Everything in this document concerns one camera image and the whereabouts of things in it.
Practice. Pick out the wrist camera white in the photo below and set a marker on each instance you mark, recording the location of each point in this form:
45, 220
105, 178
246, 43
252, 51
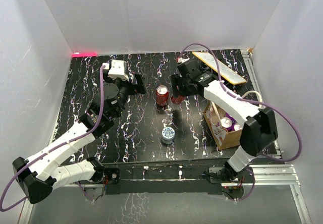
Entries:
116, 69
182, 60

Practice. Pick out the aluminium frame rail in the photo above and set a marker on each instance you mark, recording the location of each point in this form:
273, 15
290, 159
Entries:
276, 174

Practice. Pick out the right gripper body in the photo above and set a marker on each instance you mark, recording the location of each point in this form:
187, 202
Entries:
184, 89

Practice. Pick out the black front rail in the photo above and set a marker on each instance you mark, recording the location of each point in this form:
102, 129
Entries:
172, 176

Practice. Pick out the red cola can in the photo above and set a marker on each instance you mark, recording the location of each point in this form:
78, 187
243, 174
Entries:
177, 99
162, 95

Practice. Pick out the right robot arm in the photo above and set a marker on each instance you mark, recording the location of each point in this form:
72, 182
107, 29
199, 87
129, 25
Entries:
259, 128

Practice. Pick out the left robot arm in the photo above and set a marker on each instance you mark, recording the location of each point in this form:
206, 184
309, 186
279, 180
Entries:
43, 172

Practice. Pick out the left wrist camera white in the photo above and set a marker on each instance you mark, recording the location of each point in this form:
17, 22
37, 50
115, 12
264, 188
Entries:
116, 69

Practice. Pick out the pink tape strip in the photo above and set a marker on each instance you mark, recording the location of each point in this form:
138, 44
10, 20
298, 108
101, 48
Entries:
83, 54

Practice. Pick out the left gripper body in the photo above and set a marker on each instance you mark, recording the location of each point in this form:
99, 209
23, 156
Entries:
125, 88

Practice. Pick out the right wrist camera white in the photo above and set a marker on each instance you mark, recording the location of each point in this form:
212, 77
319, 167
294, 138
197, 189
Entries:
182, 60

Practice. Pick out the small blue round tin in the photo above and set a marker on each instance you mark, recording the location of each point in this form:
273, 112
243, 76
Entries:
167, 135

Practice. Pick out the canvas tote bag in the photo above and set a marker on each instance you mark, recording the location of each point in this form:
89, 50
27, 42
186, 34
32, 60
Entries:
227, 135

